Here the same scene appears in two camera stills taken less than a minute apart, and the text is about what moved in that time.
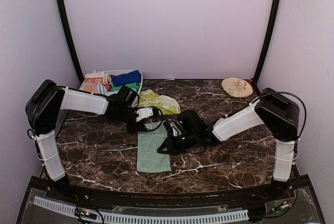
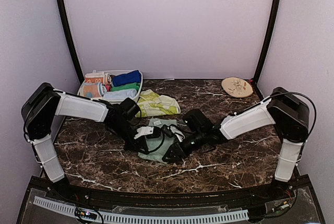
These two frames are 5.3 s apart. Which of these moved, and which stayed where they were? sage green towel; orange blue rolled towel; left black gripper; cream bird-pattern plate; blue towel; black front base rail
Moved: left black gripper; sage green towel
Stayed: blue towel; cream bird-pattern plate; orange blue rolled towel; black front base rail
